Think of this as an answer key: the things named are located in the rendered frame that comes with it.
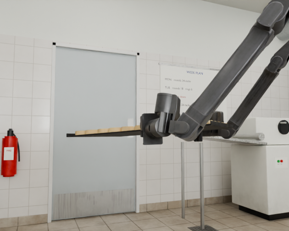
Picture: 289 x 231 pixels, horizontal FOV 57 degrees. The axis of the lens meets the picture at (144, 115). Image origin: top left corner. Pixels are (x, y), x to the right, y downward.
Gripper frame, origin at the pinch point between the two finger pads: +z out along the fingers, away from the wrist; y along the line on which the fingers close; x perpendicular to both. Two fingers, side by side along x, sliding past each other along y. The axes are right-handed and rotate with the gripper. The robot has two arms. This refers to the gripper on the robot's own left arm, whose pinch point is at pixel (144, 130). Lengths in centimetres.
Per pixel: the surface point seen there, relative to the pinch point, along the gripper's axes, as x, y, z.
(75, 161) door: -13, 25, 242
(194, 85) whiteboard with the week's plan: 154, -73, 249
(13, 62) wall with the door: -80, -89, 230
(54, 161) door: -37, 24, 240
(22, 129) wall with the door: -70, -14, 233
